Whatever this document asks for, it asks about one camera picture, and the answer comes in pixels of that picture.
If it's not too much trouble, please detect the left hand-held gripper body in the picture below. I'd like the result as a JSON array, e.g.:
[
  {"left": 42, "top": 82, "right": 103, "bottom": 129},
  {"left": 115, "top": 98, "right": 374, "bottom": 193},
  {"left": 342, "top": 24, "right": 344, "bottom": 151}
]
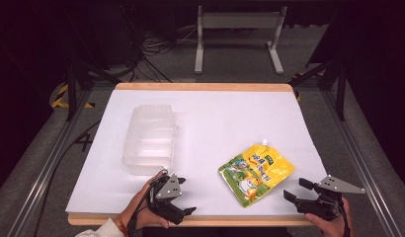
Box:
[{"left": 147, "top": 173, "right": 186, "bottom": 226}]

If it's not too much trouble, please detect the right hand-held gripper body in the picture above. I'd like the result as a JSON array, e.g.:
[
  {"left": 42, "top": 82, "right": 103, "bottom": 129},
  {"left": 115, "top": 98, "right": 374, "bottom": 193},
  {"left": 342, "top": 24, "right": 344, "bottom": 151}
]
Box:
[{"left": 294, "top": 174, "right": 366, "bottom": 222}]

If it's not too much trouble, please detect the yellow green spouted pouch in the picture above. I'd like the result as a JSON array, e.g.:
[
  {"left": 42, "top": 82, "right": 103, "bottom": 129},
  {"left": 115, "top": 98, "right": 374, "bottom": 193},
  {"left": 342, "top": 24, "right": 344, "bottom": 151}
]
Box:
[{"left": 217, "top": 138, "right": 296, "bottom": 209}]

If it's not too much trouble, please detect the clear plastic container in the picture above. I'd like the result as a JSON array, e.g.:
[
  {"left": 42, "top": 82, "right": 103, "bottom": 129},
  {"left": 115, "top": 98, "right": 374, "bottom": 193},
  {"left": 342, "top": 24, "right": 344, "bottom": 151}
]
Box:
[{"left": 121, "top": 104, "right": 177, "bottom": 177}]

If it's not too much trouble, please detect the person's right hand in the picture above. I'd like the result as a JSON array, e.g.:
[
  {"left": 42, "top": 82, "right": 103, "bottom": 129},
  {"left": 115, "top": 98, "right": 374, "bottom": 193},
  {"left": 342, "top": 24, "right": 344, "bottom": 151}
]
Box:
[{"left": 303, "top": 197, "right": 355, "bottom": 237}]

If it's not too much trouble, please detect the person's left hand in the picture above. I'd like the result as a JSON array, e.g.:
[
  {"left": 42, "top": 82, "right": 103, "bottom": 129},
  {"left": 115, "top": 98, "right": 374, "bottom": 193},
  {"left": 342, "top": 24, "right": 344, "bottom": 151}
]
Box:
[{"left": 119, "top": 169, "right": 171, "bottom": 232}]

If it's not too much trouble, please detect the white table sheet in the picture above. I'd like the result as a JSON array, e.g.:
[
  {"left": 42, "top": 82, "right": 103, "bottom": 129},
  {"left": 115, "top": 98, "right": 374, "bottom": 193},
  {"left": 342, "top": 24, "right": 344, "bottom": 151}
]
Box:
[{"left": 64, "top": 89, "right": 329, "bottom": 217}]

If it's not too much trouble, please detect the black metal stand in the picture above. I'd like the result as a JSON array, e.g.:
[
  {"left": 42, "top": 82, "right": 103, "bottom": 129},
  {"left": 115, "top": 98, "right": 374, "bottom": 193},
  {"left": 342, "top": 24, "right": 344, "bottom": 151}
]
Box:
[
  {"left": 65, "top": 58, "right": 123, "bottom": 122},
  {"left": 287, "top": 57, "right": 349, "bottom": 122}
]

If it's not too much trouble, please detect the yellow black hazard tape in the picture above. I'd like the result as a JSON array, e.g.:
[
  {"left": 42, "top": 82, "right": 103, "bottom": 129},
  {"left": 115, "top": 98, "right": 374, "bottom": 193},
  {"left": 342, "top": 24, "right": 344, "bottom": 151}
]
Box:
[{"left": 50, "top": 83, "right": 96, "bottom": 110}]

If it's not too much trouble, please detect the white metal stand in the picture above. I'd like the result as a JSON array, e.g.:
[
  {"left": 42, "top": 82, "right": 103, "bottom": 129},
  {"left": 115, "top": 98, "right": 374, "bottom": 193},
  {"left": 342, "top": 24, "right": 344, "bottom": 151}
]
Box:
[{"left": 194, "top": 4, "right": 288, "bottom": 76}]

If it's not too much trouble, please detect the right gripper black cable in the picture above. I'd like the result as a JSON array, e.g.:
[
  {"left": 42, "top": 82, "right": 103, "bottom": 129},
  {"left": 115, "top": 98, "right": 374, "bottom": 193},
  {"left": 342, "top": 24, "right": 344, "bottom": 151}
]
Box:
[{"left": 337, "top": 196, "right": 354, "bottom": 237}]

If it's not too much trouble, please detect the aluminium floor rail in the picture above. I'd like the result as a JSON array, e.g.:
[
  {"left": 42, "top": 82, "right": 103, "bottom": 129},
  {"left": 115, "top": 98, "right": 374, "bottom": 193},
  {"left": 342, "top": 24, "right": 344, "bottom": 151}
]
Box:
[
  {"left": 5, "top": 88, "right": 94, "bottom": 237},
  {"left": 321, "top": 88, "right": 404, "bottom": 237}
]

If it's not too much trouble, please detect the red bracelet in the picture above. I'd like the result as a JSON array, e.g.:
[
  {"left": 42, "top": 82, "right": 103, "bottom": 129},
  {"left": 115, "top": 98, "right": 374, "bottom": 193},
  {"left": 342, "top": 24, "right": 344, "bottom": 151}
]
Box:
[{"left": 115, "top": 214, "right": 130, "bottom": 237}]

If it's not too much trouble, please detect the long black floor cable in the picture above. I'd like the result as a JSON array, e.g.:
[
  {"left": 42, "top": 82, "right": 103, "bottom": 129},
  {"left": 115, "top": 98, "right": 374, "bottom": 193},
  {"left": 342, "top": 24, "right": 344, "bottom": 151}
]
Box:
[{"left": 32, "top": 119, "right": 103, "bottom": 237}]

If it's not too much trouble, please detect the tangle of black floor cables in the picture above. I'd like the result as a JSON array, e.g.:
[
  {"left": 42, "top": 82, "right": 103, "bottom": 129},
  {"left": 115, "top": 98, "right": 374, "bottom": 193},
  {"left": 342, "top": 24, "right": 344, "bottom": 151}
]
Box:
[{"left": 122, "top": 24, "right": 200, "bottom": 84}]

